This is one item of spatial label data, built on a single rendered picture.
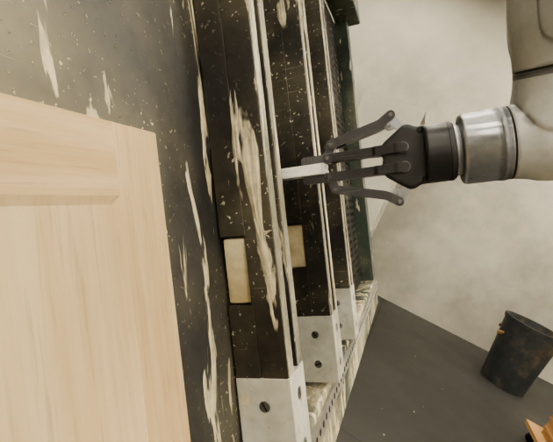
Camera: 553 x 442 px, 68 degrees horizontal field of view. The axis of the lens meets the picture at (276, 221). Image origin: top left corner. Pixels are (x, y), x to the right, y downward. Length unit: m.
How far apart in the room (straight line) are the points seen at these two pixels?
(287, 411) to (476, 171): 0.36
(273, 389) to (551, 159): 0.41
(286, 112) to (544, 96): 0.42
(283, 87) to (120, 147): 0.49
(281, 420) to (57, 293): 0.33
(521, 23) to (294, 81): 0.38
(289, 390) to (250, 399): 0.05
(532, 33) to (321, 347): 0.57
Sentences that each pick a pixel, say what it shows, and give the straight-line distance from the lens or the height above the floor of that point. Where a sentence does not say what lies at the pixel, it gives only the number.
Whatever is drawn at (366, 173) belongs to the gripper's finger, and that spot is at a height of 1.28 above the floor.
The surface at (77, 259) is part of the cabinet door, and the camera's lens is 0.30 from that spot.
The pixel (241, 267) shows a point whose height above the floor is 1.12.
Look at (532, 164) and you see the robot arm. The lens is 0.55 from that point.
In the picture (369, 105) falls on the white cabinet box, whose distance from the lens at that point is 4.03.
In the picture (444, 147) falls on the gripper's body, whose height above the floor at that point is 1.35.
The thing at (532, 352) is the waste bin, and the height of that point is 0.45.
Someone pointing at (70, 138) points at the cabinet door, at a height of 1.22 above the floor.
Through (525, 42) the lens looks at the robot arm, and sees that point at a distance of 0.56.
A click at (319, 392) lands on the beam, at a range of 0.79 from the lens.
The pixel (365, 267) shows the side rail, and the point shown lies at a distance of 1.78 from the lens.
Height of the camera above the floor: 1.27
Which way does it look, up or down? 10 degrees down
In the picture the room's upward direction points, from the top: 23 degrees clockwise
